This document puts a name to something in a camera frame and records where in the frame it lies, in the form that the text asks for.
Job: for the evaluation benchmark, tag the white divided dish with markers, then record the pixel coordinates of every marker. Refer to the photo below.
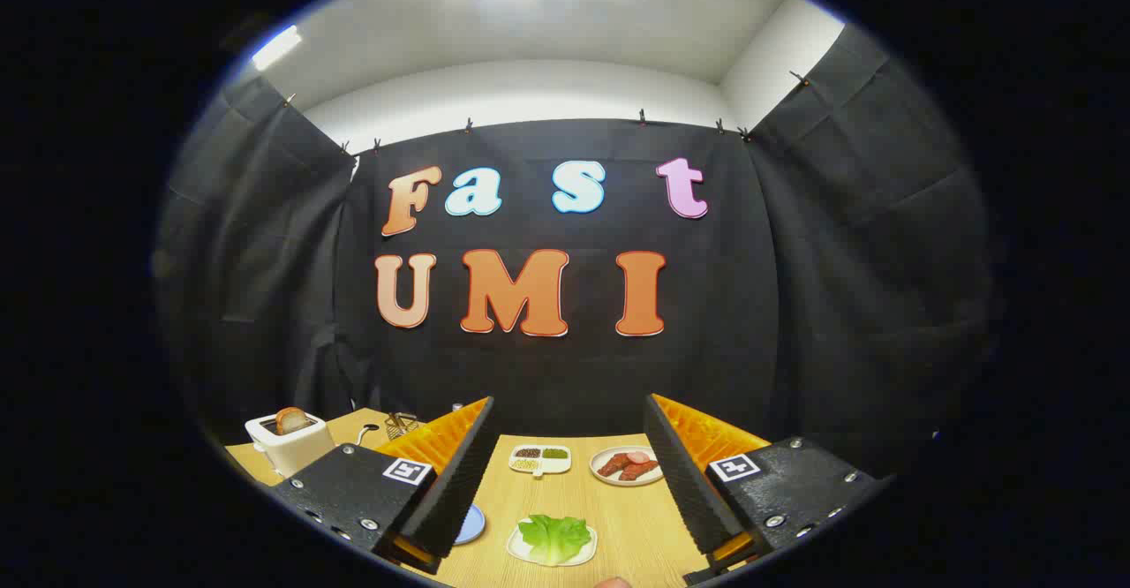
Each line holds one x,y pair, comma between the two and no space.
554,466

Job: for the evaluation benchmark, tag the black backdrop cloth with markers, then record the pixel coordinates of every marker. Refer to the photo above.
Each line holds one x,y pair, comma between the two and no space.
750,305

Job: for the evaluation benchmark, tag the toasted bread slice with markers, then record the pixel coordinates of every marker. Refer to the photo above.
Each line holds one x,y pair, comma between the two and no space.
291,420

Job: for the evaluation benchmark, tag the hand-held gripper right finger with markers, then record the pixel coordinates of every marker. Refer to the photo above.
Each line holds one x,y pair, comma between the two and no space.
684,491

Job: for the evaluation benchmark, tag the strip ceiling light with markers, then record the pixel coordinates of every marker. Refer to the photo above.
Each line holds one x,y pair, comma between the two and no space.
276,47

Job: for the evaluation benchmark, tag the white curved plate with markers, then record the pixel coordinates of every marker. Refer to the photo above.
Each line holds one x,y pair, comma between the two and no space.
521,549

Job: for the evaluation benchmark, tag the pink sausage slice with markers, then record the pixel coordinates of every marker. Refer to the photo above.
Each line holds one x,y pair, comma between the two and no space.
637,457

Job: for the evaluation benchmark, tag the blue round plate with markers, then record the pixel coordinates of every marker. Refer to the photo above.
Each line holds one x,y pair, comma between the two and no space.
472,524

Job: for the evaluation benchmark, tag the white toaster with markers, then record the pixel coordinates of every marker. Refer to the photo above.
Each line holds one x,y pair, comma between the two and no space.
296,457

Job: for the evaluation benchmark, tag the green lettuce leaf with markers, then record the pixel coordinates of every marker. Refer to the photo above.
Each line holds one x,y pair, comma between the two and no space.
552,537

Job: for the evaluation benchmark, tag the red meat piece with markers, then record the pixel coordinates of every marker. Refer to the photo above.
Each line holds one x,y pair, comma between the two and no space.
611,465
637,471

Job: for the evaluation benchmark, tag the white oval plate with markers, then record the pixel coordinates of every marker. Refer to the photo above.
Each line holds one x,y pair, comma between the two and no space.
602,475

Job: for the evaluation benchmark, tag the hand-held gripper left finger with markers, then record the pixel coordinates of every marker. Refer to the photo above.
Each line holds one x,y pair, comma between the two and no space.
459,491

